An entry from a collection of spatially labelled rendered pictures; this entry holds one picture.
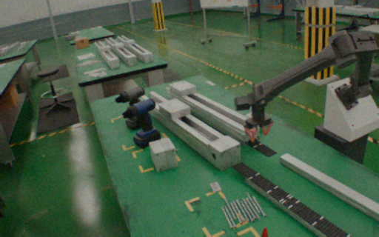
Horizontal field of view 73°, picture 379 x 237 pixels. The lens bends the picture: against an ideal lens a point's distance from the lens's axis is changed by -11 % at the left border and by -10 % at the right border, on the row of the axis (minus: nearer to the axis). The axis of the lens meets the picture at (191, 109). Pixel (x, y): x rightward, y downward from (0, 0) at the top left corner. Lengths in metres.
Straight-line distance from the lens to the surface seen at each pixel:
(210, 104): 1.61
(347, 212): 1.05
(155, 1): 11.35
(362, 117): 1.49
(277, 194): 1.02
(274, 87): 1.10
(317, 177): 1.12
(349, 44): 0.99
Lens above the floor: 1.48
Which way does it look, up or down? 24 degrees down
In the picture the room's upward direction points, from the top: 7 degrees counter-clockwise
